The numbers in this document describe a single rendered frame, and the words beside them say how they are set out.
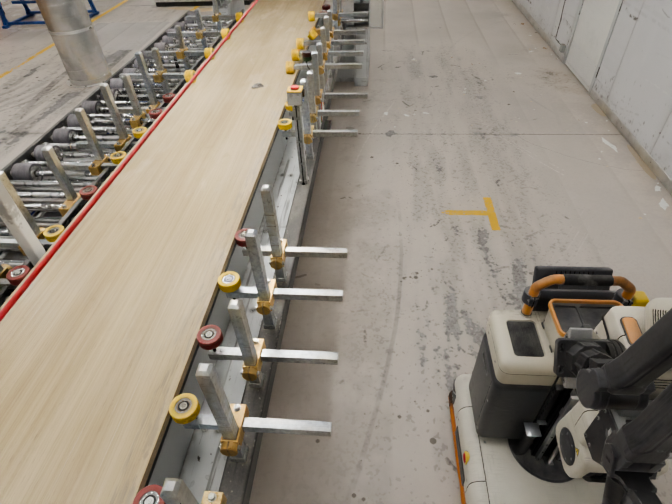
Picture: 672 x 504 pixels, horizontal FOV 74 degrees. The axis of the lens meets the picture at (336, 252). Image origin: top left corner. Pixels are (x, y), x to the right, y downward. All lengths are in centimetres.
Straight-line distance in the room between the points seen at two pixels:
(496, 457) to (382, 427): 57
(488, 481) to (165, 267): 145
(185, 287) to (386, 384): 119
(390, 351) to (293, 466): 78
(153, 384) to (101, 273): 59
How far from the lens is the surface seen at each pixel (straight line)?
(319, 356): 151
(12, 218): 205
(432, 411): 236
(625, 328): 120
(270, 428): 139
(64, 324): 178
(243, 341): 142
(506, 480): 198
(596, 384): 101
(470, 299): 284
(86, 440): 147
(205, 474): 161
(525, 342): 164
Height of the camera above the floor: 206
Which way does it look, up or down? 42 degrees down
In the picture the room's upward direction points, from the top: 3 degrees counter-clockwise
